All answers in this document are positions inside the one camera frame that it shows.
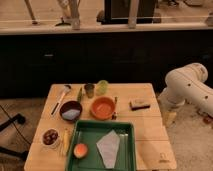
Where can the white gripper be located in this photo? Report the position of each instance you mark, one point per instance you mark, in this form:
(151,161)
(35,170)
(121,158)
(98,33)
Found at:
(168,114)

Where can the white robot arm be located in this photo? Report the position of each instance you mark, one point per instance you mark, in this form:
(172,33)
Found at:
(186,84)

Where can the red orange bowl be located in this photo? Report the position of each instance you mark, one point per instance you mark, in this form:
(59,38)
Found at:
(102,108)

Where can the dark bowl with cloth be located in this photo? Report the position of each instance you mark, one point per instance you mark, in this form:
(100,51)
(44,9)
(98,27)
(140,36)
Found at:
(71,111)

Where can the white bowl of dark fruit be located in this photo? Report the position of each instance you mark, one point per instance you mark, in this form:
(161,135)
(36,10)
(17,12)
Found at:
(50,138)

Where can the white folded napkin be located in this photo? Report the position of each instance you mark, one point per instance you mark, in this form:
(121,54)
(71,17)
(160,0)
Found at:
(108,147)

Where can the light green cup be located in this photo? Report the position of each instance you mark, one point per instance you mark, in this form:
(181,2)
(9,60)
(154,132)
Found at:
(101,87)

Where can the green plastic tray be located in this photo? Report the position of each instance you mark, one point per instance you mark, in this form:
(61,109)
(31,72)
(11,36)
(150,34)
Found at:
(90,132)

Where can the green vegetable stick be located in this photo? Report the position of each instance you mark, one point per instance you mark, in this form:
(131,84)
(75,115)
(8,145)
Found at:
(79,96)

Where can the peach fruit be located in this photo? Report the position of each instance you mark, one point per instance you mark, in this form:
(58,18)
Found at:
(80,150)

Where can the yellow corn cob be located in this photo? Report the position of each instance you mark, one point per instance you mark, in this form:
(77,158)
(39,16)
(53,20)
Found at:
(65,143)

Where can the black cabinet on ledge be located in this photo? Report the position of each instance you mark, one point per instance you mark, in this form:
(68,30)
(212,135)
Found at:
(117,12)

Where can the black stand leg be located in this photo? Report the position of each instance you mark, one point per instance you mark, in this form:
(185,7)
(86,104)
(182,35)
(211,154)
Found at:
(7,133)

